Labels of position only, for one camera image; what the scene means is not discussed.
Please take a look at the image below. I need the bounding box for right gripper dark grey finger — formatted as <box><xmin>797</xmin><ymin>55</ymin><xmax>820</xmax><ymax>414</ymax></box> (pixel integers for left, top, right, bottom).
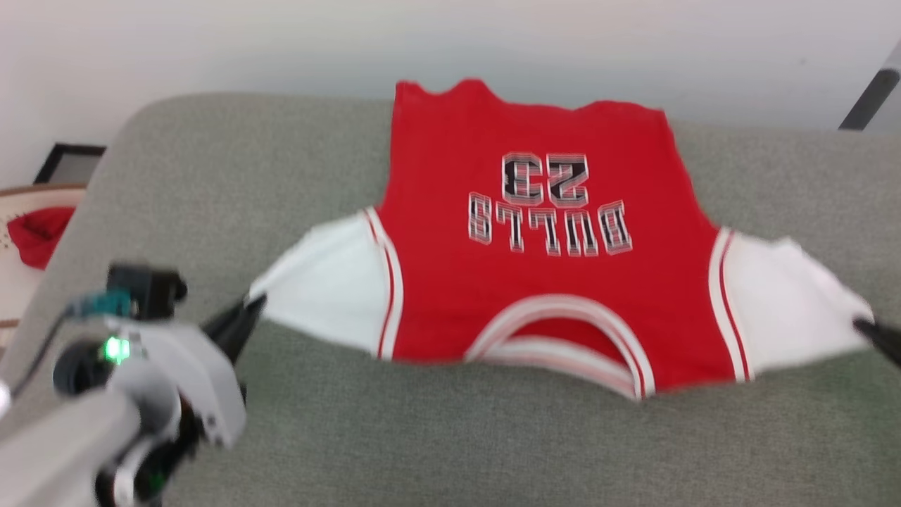
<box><xmin>853</xmin><ymin>318</ymin><xmax>901</xmax><ymax>368</ymax></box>

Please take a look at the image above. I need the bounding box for wooden rimmed laundry basket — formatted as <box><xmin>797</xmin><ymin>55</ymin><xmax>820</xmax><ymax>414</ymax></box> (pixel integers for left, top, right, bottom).
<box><xmin>0</xmin><ymin>184</ymin><xmax>87</xmax><ymax>349</ymax></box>

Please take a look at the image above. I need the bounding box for plain red garment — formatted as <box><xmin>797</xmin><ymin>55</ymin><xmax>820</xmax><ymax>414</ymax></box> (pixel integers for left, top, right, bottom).
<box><xmin>7</xmin><ymin>206</ymin><xmax>77</xmax><ymax>270</ymax></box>

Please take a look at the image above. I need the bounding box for black slanted pole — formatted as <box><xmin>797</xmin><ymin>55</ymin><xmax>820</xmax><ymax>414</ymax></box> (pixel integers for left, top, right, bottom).
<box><xmin>838</xmin><ymin>67</ymin><xmax>901</xmax><ymax>131</ymax></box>

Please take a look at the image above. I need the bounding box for red and white Bulls jersey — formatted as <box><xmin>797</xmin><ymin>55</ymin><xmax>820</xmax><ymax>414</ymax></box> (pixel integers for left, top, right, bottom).
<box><xmin>248</xmin><ymin>77</ymin><xmax>877</xmax><ymax>402</ymax></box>

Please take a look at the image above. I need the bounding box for black picture frame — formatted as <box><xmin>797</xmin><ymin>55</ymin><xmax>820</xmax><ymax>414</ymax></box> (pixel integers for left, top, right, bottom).
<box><xmin>34</xmin><ymin>143</ymin><xmax>106</xmax><ymax>185</ymax></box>

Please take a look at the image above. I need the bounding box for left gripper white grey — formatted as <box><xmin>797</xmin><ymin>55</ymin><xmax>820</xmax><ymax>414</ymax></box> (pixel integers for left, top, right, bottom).
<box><xmin>106</xmin><ymin>294</ymin><xmax>267</xmax><ymax>449</ymax></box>

